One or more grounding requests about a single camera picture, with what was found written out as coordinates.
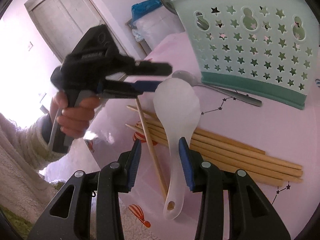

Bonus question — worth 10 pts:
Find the metal spoon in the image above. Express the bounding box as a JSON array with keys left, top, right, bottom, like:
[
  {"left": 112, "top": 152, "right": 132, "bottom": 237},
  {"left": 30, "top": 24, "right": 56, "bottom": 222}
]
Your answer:
[{"left": 171, "top": 70, "right": 263, "bottom": 107}]

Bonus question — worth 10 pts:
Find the white plastic rice paddle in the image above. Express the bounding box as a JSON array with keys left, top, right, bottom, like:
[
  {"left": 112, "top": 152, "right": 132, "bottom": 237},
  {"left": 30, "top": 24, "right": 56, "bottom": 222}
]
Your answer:
[{"left": 153, "top": 78, "right": 201, "bottom": 220}]

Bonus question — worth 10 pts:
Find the wooden chopstick bottom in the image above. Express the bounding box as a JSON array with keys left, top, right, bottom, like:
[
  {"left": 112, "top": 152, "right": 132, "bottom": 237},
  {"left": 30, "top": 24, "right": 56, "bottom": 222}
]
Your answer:
[{"left": 212, "top": 158, "right": 284, "bottom": 188}]

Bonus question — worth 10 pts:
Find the teal plastic utensil basket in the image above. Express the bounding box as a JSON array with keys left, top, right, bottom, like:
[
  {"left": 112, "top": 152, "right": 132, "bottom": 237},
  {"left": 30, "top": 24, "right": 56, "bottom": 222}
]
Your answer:
[{"left": 171, "top": 0, "right": 319, "bottom": 109}]

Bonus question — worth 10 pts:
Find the left forearm fleece sleeve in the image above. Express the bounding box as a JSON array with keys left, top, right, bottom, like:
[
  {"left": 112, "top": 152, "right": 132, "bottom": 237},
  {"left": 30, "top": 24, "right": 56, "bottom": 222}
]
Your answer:
[{"left": 1, "top": 115, "right": 67, "bottom": 223}]

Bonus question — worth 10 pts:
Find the person's left hand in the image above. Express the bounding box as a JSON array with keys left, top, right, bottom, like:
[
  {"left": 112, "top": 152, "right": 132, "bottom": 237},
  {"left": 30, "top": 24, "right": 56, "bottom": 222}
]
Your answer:
[{"left": 49, "top": 91, "right": 100, "bottom": 139}]

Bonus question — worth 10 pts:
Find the white sack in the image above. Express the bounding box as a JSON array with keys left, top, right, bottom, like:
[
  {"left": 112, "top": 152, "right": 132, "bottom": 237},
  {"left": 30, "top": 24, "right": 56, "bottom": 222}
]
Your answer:
[{"left": 134, "top": 6, "right": 185, "bottom": 50}]

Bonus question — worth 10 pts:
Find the white door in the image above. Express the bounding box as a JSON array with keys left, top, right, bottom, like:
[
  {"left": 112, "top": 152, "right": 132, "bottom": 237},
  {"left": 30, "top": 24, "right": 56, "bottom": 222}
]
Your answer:
[{"left": 25, "top": 0, "right": 126, "bottom": 62}]

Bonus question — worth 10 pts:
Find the blue plastic bag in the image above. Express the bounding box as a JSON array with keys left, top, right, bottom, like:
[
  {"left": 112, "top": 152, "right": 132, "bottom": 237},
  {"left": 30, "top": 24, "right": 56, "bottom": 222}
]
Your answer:
[{"left": 131, "top": 0, "right": 162, "bottom": 23}]

